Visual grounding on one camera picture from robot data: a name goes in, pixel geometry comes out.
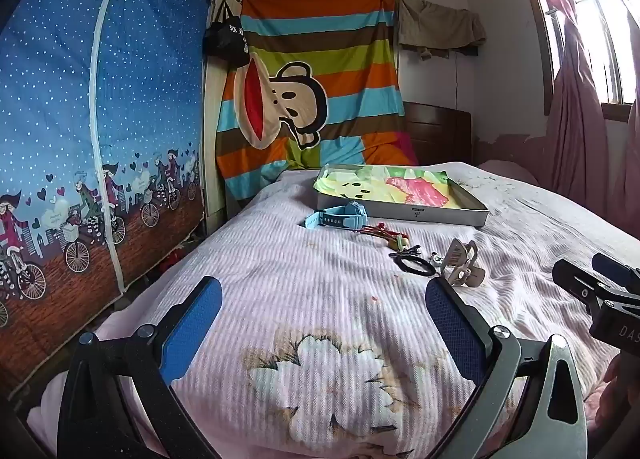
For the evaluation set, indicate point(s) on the yellow green bead charm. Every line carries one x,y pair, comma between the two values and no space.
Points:
402,240

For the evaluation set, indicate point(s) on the beige hair claw clip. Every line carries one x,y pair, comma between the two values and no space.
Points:
462,264

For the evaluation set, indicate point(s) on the pink curtain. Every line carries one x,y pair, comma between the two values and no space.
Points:
575,124

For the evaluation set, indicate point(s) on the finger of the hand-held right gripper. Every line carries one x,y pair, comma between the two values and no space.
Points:
575,281
615,269

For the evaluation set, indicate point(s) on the window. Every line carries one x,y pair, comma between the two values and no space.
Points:
597,14

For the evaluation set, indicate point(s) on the black hanging bag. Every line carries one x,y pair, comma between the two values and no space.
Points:
227,36

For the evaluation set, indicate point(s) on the grey metal tray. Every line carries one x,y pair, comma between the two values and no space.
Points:
430,216

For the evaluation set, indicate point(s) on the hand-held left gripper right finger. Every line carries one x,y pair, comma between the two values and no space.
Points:
452,329

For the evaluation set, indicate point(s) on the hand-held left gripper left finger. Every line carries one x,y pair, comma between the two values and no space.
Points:
192,329

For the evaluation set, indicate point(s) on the white cabinet panel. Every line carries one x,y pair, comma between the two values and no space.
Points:
212,154

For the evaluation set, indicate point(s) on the striped monkey print blanket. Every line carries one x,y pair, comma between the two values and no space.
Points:
310,104

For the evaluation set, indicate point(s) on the brown hanging cloth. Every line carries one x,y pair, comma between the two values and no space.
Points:
440,26

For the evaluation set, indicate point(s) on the person's right hand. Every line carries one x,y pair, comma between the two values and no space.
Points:
622,394

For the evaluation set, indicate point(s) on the small metal charm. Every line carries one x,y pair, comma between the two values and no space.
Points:
436,260

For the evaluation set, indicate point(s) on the dark wooden headboard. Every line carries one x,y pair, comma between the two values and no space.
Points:
440,131

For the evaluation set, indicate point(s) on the pink bed blanket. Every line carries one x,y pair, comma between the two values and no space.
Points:
310,299

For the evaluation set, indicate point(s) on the blue printed fabric wardrobe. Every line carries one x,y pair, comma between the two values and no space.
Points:
60,114

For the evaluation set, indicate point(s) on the blue wrist watch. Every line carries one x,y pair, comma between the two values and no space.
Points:
337,216

